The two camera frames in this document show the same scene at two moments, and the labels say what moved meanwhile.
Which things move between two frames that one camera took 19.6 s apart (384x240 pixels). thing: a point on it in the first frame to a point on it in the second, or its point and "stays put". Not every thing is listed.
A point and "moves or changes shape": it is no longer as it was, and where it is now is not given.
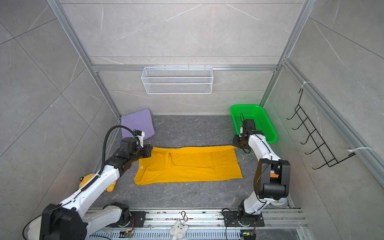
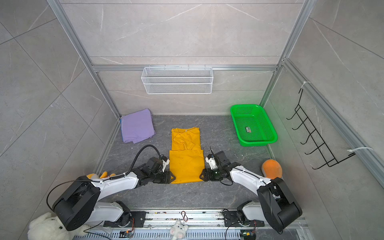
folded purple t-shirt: x=140 y=120 stays put
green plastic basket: x=263 y=123 stays put
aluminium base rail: x=264 y=224 stays put
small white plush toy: x=178 y=230 stays put
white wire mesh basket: x=177 y=80 stays put
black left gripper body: x=144 y=152 to x=163 y=177
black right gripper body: x=239 y=142 to x=213 y=174
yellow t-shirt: x=173 y=164 moves or changes shape
